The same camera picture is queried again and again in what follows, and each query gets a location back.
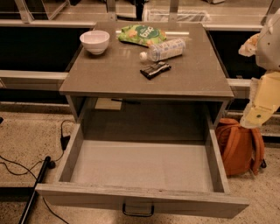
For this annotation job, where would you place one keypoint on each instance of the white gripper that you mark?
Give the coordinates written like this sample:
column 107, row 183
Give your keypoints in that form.
column 269, row 48

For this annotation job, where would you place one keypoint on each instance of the black rxbar chocolate bar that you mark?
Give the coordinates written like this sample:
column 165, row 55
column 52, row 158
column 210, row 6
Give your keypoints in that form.
column 154, row 70

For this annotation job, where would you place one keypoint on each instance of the open grey top drawer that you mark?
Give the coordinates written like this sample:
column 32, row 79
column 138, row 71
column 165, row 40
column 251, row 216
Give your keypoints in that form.
column 160, row 153

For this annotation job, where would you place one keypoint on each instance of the orange backpack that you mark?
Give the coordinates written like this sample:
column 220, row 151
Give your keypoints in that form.
column 241, row 149

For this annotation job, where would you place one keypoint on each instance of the clear plastic water bottle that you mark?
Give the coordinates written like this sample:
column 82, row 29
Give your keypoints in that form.
column 165, row 50

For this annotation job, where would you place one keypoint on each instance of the green snack bag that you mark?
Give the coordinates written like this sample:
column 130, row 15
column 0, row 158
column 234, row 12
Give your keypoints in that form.
column 142, row 35

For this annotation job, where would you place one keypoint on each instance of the white ceramic bowl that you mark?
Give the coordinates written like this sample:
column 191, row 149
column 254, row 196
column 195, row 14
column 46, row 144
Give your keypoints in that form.
column 95, row 41

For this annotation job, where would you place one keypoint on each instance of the black pole on floor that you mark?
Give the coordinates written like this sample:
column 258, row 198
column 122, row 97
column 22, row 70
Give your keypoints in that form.
column 32, row 198

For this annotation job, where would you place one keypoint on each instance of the black drawer handle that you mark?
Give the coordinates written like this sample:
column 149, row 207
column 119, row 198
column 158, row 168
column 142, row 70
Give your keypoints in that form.
column 138, row 211

